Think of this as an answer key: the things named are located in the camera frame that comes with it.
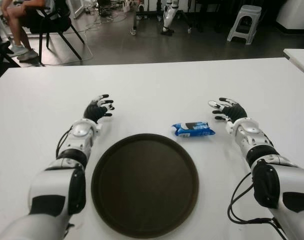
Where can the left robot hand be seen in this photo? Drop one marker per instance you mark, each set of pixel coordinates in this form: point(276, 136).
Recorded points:
point(94, 111)

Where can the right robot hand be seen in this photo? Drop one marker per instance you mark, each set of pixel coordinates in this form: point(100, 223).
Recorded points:
point(233, 111)

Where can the blue Oreo packet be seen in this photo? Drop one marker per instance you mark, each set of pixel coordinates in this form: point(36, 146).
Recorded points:
point(193, 128)

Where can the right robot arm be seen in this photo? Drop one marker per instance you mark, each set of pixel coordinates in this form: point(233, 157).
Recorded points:
point(267, 162)

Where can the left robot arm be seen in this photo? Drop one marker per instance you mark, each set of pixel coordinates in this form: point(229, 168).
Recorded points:
point(56, 180)

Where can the neighbouring white table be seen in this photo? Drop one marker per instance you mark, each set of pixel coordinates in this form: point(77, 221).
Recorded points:
point(300, 58)

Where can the white plastic stool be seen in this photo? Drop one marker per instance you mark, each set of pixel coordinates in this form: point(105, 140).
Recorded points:
point(244, 22)

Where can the round dark brown tray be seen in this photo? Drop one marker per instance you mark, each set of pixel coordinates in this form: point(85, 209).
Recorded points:
point(144, 186)

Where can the black chair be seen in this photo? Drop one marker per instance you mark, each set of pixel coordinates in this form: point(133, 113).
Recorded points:
point(54, 23)

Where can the black wheeled stand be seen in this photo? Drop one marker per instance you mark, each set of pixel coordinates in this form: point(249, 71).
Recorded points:
point(135, 20)

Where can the white framed board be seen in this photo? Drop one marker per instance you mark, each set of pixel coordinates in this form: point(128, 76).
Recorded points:
point(77, 8)

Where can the seated person in shorts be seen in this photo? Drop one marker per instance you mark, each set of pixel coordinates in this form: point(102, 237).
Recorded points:
point(19, 27)

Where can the white cabinet with black base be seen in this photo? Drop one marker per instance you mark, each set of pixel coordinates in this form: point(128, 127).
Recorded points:
point(297, 17)

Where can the white humanoid robot leg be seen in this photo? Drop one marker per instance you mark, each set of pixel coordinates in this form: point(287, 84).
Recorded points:
point(168, 17)

